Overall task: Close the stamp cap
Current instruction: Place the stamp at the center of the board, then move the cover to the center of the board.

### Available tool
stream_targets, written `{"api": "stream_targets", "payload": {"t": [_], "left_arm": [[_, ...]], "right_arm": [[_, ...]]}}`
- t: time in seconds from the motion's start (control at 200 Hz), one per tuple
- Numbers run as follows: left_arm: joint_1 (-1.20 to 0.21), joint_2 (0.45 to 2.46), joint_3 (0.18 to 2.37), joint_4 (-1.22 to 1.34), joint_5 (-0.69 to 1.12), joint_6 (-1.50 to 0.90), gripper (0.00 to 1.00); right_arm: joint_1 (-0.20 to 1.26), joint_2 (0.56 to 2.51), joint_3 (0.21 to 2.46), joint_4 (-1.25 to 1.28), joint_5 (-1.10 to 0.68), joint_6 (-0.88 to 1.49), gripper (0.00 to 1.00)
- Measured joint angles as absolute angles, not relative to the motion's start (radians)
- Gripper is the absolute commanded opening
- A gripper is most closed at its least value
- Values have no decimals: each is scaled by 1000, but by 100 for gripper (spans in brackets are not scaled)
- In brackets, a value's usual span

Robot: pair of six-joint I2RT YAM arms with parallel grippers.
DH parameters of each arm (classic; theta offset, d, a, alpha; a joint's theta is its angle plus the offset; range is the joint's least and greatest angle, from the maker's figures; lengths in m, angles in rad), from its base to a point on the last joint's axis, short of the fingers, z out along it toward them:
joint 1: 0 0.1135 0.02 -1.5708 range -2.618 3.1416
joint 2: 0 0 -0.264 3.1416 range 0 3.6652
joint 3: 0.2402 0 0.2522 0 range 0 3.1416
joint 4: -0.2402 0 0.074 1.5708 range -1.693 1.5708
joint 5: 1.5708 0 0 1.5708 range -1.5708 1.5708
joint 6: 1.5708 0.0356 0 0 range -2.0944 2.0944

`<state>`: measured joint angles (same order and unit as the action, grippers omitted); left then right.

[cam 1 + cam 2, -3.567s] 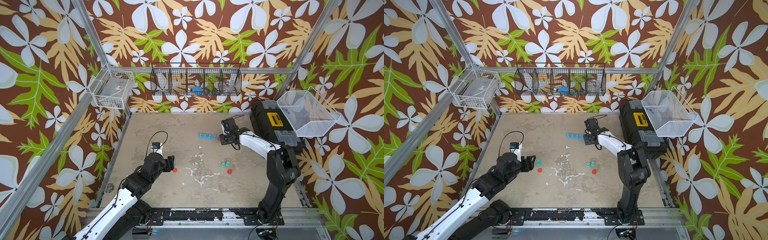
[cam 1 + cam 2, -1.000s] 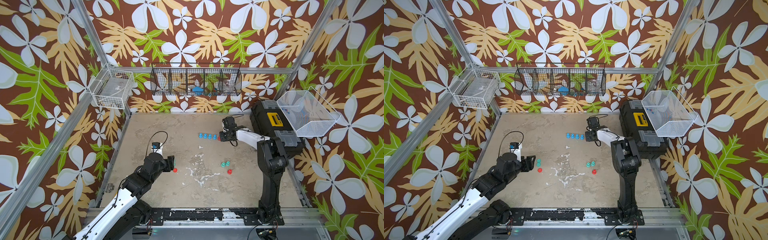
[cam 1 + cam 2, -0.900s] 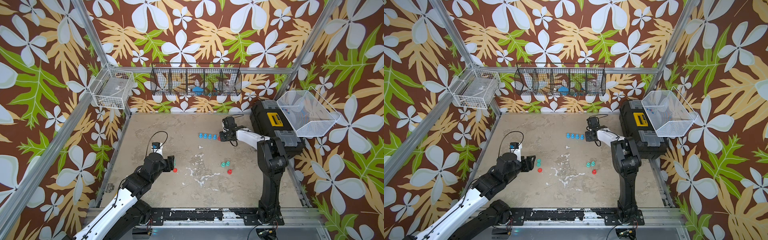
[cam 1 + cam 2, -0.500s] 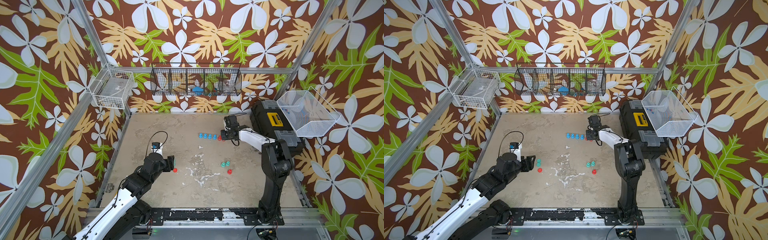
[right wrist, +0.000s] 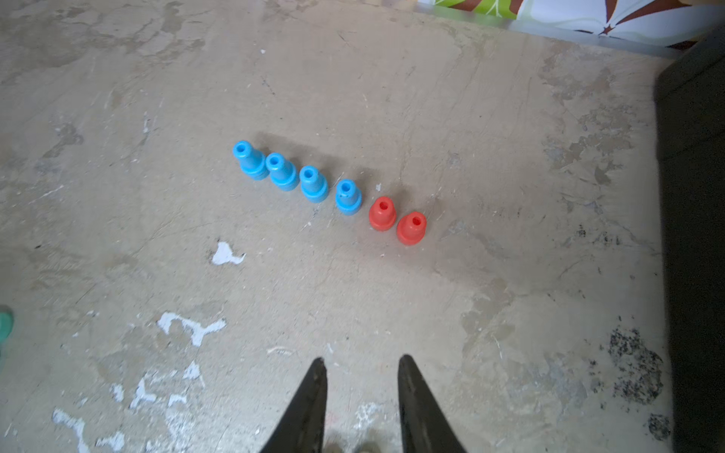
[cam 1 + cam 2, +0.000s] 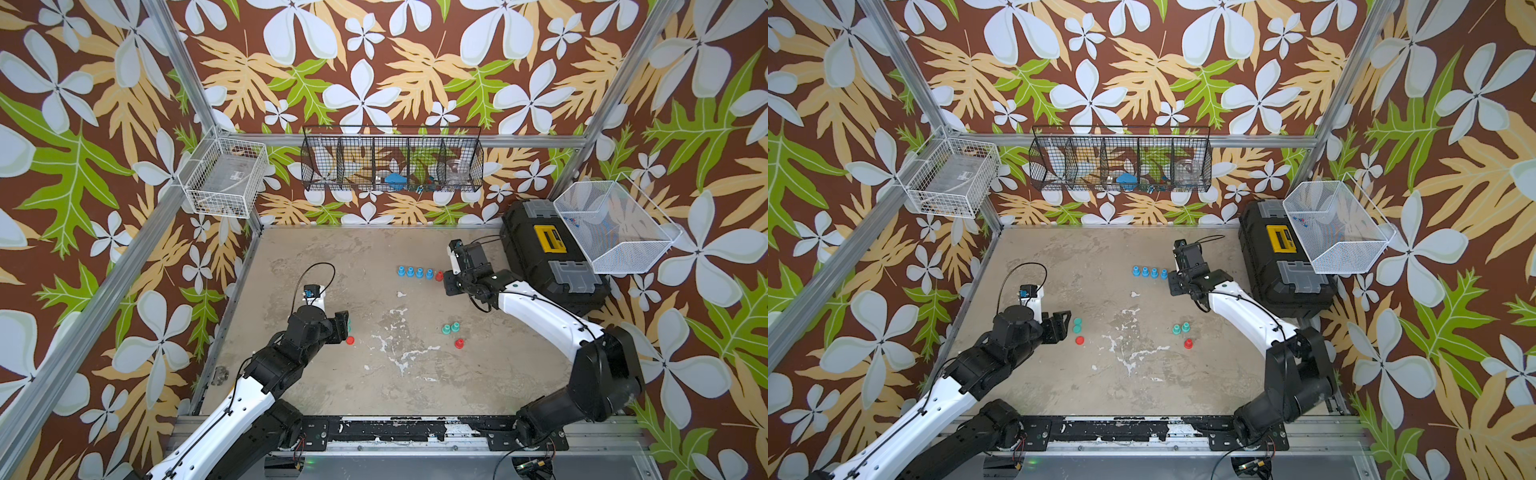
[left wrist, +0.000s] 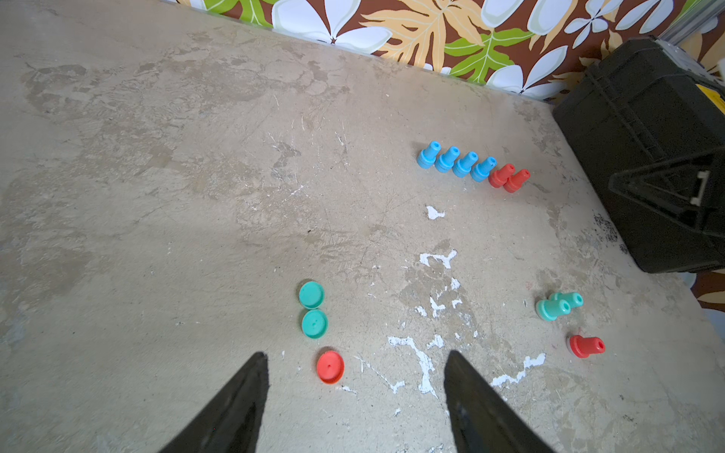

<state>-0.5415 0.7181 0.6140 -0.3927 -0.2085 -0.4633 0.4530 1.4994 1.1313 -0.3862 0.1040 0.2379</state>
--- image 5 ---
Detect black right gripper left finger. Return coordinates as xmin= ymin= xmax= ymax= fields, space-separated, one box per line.
xmin=261 ymin=358 xmax=328 ymax=453

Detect green stamp cap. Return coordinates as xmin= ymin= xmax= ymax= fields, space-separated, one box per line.
xmin=0 ymin=306 xmax=14 ymax=344

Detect blue stamp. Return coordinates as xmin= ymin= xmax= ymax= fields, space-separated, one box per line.
xmin=299 ymin=165 xmax=329 ymax=203
xmin=233 ymin=141 xmax=269 ymax=180
xmin=265 ymin=153 xmax=299 ymax=192
xmin=335 ymin=179 xmax=363 ymax=215

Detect red stamp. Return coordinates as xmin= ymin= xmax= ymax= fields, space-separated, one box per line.
xmin=368 ymin=196 xmax=398 ymax=231
xmin=396 ymin=211 xmax=427 ymax=247

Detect black toolbox yellow latch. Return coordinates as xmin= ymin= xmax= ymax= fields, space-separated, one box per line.
xmin=654 ymin=28 xmax=724 ymax=452

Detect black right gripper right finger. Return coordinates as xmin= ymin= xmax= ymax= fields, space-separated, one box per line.
xmin=398 ymin=355 xmax=466 ymax=453

